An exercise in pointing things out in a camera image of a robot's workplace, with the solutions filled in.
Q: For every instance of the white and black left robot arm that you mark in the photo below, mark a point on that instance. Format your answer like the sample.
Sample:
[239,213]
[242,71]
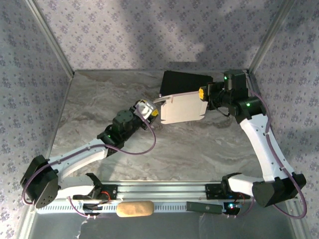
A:
[74,159]

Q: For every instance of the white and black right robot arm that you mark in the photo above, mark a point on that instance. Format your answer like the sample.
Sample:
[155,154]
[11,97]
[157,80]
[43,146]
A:
[259,149]

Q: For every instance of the black case with metal latches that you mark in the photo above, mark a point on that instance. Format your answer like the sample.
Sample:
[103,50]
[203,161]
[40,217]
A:
[184,81]

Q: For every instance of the tan oval pad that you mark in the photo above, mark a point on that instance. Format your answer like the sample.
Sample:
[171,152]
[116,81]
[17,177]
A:
[134,209]

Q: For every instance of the black connector block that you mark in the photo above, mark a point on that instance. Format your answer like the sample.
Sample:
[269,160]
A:
[89,206]

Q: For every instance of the black flat device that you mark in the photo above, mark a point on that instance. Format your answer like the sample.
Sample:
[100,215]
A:
[204,207]

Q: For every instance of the circuit board with lights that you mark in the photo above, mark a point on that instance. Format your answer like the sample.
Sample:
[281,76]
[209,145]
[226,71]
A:
[233,207]

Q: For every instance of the aluminium corner post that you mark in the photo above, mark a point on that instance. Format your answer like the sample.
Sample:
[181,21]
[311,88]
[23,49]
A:
[51,37]
[270,37]

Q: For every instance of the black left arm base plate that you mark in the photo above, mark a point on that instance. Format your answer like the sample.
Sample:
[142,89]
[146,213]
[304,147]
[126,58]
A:
[109,193]

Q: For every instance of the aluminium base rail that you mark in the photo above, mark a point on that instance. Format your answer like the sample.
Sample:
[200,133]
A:
[162,190]

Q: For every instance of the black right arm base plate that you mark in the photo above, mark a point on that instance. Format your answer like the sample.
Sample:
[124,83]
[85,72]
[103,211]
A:
[214,191]

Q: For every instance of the aluminium frame bar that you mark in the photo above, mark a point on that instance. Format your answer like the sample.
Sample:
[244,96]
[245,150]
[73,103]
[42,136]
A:
[299,229]
[27,224]

